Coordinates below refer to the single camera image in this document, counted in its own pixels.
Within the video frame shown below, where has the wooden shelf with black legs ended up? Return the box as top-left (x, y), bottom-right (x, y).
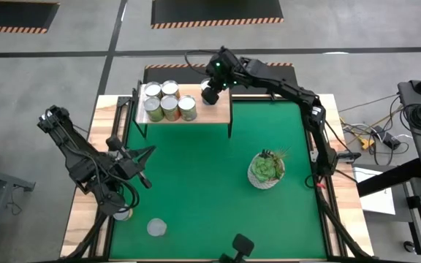
top-left (132, 79), bottom-right (234, 140)

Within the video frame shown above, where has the green label can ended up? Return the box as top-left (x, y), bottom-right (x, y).
top-left (143, 96), bottom-right (164, 123)

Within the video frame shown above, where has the black aluminium rig frame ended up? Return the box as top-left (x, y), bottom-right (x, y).
top-left (60, 87), bottom-right (376, 263)

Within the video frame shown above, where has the peaches label can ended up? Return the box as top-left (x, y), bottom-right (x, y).
top-left (178, 94), bottom-right (198, 122)

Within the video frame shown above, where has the green sliced peaches can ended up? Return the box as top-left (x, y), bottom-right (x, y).
top-left (146, 218), bottom-right (168, 237)

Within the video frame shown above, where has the green table mat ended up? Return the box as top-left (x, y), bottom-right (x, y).
top-left (108, 100), bottom-right (328, 260)

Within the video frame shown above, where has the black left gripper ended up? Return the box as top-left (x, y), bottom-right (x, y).
top-left (107, 134), bottom-right (156, 190)

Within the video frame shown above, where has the red circle-pattern can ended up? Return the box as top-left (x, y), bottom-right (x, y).
top-left (113, 207), bottom-right (134, 222)

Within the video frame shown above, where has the succulent in white patterned pot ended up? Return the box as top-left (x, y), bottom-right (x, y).
top-left (246, 147), bottom-right (291, 191)

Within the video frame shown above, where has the white rectangular panel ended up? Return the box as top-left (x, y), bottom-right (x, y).
top-left (352, 166), bottom-right (397, 216)

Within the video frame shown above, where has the yellow plug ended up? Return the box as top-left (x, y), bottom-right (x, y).
top-left (360, 135), bottom-right (376, 150)

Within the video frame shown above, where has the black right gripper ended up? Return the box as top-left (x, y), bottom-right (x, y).
top-left (202, 47), bottom-right (248, 106)

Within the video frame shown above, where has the orange pineapple label can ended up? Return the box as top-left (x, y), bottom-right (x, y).
top-left (160, 94), bottom-right (181, 122)
top-left (161, 80), bottom-right (181, 99)

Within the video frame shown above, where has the black hazard-striped floor mat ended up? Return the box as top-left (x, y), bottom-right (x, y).
top-left (151, 0), bottom-right (285, 30)
top-left (143, 62), bottom-right (301, 96)
top-left (0, 1), bottom-right (61, 35)

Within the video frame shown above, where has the black table-level camera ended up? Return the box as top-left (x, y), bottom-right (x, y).
top-left (219, 233), bottom-right (255, 263)

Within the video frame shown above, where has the black power adapter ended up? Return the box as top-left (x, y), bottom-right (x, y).
top-left (374, 126), bottom-right (401, 149)

